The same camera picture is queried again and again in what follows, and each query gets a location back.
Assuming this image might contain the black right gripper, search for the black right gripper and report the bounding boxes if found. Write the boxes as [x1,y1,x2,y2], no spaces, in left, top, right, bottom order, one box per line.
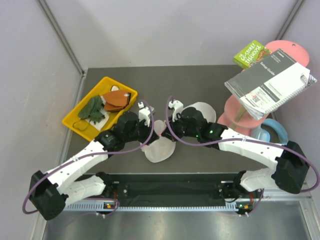
[162,113,200,143]

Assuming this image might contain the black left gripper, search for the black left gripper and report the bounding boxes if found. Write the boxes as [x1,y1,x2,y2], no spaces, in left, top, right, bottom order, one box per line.
[124,118,159,146]

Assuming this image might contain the pink-zippered round laundry bag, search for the pink-zippered round laundry bag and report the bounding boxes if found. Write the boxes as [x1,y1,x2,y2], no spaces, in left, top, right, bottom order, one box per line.
[141,120,176,163]

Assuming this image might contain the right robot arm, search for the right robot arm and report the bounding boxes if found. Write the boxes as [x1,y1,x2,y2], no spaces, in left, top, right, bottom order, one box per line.
[162,101,311,198]

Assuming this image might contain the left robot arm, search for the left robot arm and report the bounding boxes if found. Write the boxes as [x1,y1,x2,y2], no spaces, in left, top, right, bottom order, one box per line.
[27,107,159,221]

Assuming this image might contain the white mesh laundry bag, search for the white mesh laundry bag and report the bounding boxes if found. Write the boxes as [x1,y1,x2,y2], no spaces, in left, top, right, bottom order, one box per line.
[190,102,217,123]

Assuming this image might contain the orange bra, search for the orange bra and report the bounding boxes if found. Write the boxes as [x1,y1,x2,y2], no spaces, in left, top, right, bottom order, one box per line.
[102,90,131,113]

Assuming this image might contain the green bra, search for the green bra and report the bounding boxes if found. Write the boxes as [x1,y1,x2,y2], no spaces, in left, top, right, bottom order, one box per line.
[72,95,106,131]

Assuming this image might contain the yellow plastic tray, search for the yellow plastic tray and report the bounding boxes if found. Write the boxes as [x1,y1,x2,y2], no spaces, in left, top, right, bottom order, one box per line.
[62,76,138,142]

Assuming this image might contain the pink tiered stand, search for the pink tiered stand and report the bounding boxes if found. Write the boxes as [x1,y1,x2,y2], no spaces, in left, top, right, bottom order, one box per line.
[217,40,310,136]

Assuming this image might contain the blue headphones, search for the blue headphones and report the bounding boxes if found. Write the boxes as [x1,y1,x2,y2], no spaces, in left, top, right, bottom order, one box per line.
[250,118,289,145]

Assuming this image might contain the grey setup guide booklet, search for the grey setup guide booklet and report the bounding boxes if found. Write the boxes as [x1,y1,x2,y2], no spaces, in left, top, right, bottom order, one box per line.
[224,48,318,120]

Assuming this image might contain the green treehouse book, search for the green treehouse book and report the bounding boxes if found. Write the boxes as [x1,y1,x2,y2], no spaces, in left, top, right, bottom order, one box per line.
[233,40,272,70]

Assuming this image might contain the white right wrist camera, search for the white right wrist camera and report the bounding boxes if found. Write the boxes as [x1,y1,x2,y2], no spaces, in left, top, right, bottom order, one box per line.
[168,99,184,122]

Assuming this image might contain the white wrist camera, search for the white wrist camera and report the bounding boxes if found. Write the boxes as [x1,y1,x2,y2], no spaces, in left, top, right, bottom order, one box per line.
[168,99,184,122]
[138,100,155,127]

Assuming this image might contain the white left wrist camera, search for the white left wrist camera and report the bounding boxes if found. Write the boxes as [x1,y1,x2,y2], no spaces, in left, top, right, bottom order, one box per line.
[138,100,155,127]

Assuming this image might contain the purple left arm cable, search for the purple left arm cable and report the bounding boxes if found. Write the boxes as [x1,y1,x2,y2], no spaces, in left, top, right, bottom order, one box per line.
[22,99,156,215]

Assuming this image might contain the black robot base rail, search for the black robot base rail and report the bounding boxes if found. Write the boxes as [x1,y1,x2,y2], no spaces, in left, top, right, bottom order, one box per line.
[97,172,261,207]

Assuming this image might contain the grey slotted cable duct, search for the grey slotted cable duct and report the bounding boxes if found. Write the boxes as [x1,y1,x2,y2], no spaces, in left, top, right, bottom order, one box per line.
[64,200,251,213]

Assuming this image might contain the grey aluminium corner post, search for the grey aluminium corner post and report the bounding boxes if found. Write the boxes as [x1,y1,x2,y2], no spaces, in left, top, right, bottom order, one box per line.
[36,0,85,76]

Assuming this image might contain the right aluminium corner post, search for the right aluminium corner post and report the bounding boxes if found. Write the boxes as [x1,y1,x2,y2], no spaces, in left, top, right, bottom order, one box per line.
[274,0,306,41]

